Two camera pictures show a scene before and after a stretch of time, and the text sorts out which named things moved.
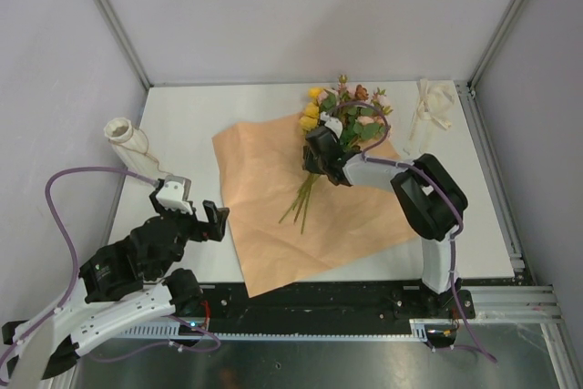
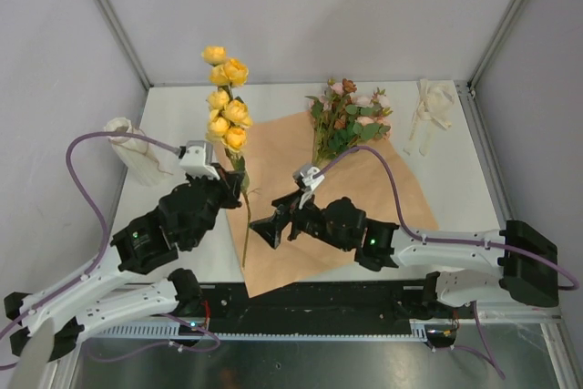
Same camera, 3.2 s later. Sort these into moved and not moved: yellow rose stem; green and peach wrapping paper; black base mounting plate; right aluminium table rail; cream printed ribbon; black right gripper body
Moved: black right gripper body; yellow rose stem
Not moved: cream printed ribbon; black base mounting plate; right aluminium table rail; green and peach wrapping paper
